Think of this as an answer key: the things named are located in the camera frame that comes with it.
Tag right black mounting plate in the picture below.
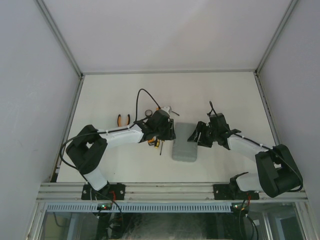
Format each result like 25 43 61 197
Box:
213 183 241 200

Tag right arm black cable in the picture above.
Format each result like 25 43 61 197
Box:
207 100 304 192

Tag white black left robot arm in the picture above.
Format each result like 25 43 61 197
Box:
65 106 176 200

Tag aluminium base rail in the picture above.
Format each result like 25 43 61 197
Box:
37 181 307 201

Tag blue slotted cable duct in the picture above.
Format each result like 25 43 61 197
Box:
46 202 232 213

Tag black mounting plate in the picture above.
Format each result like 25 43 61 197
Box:
81 183 126 201
213 183 241 200

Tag grey plastic tool case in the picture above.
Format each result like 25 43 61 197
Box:
171 122 198 163

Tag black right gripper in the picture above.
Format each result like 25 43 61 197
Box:
188 122 218 149

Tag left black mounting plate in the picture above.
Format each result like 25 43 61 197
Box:
81 183 126 201

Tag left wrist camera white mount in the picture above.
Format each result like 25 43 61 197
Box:
160 106 172 117

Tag phillips screwdriver black yellow handle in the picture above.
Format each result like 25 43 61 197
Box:
154 139 160 148

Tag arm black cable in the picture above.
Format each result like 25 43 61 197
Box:
207 100 304 192
58 88 162 173

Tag hex key set orange holder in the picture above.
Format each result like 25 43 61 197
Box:
148 140 155 146

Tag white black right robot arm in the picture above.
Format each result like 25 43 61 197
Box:
188 113 304 200

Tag black electrical tape roll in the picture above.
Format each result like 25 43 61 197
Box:
144 109 153 118

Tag orange black handled pliers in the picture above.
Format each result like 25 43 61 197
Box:
116 114 131 127

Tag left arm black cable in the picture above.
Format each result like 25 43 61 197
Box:
58 88 162 173

